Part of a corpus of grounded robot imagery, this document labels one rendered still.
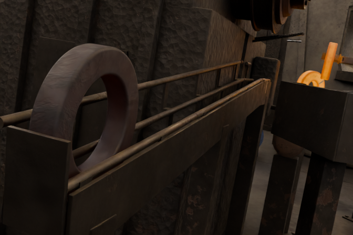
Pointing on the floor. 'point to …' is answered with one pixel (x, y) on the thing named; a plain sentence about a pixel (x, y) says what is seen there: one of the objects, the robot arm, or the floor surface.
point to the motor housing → (279, 187)
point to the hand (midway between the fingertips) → (330, 57)
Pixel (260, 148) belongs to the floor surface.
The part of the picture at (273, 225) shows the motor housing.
